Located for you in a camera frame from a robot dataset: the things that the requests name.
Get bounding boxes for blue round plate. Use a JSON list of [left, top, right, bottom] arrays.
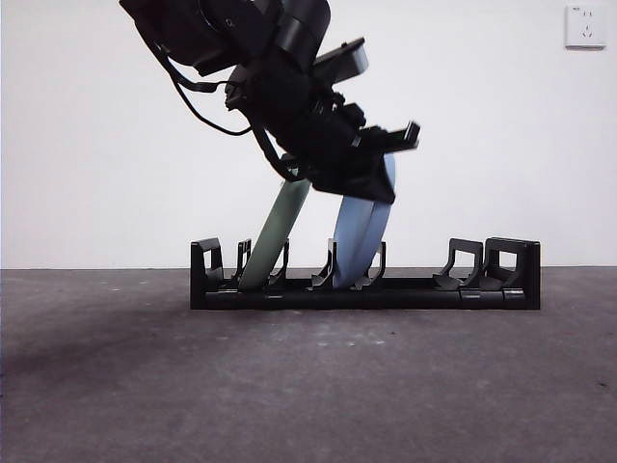
[[331, 150, 398, 291]]

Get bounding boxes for black cable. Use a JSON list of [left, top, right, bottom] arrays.
[[153, 38, 255, 139]]

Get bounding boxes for green round plate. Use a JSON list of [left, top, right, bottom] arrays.
[[237, 178, 310, 293]]

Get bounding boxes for black plate rack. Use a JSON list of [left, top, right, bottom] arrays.
[[189, 236, 542, 311]]

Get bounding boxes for white wall socket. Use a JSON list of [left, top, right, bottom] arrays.
[[563, 4, 607, 51]]

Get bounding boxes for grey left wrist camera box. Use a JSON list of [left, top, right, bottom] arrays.
[[310, 37, 370, 84]]

